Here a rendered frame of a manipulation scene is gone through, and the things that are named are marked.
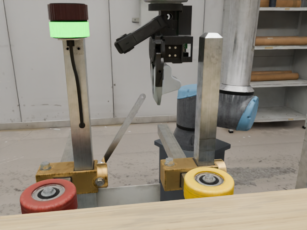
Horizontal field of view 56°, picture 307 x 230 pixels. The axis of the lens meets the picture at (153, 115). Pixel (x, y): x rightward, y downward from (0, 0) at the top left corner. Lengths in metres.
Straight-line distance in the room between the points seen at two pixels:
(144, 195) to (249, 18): 0.79
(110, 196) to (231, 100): 0.69
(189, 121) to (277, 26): 2.55
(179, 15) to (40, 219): 0.44
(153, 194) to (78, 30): 0.40
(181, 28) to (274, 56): 3.11
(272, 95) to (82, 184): 3.34
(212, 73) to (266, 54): 3.08
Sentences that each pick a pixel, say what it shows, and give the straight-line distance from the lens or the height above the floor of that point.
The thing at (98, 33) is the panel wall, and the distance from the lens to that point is 3.18.
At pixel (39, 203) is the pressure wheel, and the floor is 0.91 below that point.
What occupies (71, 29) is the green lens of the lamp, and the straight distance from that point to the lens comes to 0.47.
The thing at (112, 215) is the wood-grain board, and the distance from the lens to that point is 0.42.
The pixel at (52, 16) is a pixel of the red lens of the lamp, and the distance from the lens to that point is 0.48.
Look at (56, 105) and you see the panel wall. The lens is 3.35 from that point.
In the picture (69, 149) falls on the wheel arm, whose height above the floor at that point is 0.86.
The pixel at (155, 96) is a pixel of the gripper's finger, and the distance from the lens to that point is 0.64.
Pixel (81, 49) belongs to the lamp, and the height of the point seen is 1.10.
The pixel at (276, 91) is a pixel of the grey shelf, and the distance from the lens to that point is 3.80.
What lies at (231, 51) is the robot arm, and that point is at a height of 1.03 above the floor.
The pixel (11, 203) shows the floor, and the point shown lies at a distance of 2.21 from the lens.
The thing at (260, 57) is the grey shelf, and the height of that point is 0.73.
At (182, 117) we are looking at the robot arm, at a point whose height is 0.74.
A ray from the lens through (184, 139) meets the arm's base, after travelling 1.30.
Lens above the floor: 1.15
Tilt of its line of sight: 18 degrees down
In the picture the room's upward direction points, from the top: straight up
